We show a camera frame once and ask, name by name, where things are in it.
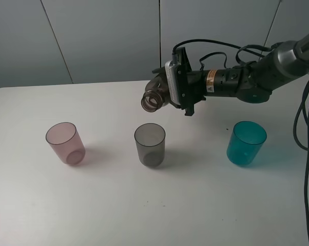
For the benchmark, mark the brown translucent plastic bottle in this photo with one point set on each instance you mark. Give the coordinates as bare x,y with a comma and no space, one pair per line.
156,94

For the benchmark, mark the pink translucent plastic cup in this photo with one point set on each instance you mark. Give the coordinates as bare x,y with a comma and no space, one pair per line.
66,143

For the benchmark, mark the teal translucent plastic cup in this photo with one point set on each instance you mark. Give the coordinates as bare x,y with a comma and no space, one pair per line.
245,142

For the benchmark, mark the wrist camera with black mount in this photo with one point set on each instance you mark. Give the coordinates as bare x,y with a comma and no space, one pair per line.
176,72

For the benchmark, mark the grey translucent plastic cup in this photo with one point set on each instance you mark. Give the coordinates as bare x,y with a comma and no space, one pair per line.
150,144

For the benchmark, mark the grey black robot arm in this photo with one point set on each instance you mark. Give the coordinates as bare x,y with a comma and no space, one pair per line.
283,63

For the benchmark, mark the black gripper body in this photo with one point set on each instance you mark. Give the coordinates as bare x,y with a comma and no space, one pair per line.
231,82

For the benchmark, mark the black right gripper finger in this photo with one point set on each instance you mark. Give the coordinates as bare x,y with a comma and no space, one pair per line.
160,70

